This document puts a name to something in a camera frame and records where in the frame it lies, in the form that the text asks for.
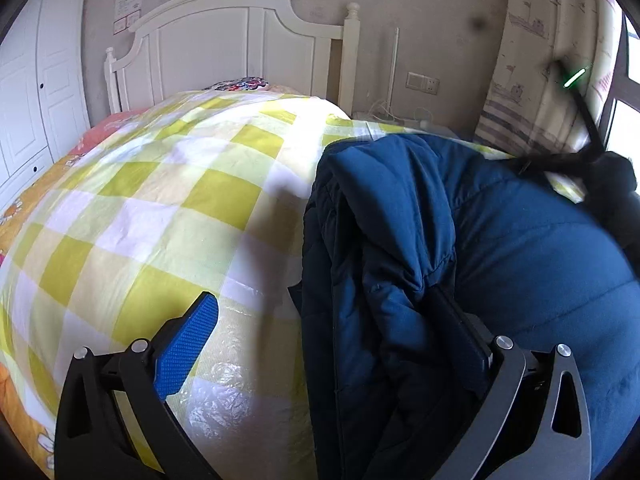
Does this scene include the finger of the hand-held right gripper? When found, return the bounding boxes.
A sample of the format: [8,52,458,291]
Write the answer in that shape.
[514,154,596,180]

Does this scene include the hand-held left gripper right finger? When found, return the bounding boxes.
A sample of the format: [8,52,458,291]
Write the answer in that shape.
[430,289,593,480]

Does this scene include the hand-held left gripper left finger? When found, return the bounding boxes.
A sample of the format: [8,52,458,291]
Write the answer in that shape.
[54,291,223,480]

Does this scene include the blue quilted jacket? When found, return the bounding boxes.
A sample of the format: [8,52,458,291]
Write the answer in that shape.
[300,132,640,480]

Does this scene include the striped printed curtain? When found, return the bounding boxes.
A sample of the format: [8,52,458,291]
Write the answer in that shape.
[472,0,626,161]

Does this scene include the yellow white checked blanket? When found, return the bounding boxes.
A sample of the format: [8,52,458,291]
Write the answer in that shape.
[0,91,586,480]

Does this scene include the white nightstand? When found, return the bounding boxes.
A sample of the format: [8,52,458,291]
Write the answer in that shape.
[350,110,461,141]

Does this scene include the thin white rod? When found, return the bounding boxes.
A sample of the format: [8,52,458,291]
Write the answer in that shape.
[387,27,401,116]

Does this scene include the floral pillow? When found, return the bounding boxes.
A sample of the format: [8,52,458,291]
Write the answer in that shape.
[202,76,273,93]

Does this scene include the white wooden headboard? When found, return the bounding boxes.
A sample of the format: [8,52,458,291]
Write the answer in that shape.
[103,0,361,116]

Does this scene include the white wardrobe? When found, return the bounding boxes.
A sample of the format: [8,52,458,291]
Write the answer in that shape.
[0,0,96,201]

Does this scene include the dark window frame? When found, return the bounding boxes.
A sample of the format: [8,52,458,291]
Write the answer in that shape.
[597,10,640,153]

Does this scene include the white cable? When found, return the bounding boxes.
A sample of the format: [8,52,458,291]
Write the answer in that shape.
[367,100,436,123]

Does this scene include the paper wall note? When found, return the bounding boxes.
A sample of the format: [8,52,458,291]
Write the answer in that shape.
[112,0,146,36]

